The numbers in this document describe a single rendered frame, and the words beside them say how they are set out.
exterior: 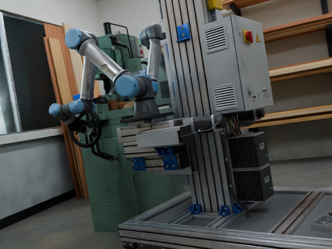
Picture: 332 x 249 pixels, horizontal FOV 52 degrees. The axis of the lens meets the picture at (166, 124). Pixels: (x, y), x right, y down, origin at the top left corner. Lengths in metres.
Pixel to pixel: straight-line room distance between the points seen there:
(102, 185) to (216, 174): 1.05
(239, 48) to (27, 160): 2.73
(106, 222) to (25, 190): 1.33
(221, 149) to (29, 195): 2.48
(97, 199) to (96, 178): 0.17
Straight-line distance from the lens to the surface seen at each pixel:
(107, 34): 2.87
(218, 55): 1.76
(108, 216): 2.68
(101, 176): 2.62
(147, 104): 1.88
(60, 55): 4.32
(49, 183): 4.06
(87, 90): 2.10
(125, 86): 1.77
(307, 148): 4.61
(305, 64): 4.10
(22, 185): 3.79
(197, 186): 1.97
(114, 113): 2.47
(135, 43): 2.90
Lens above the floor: 0.80
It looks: 2 degrees down
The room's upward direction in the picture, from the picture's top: 9 degrees counter-clockwise
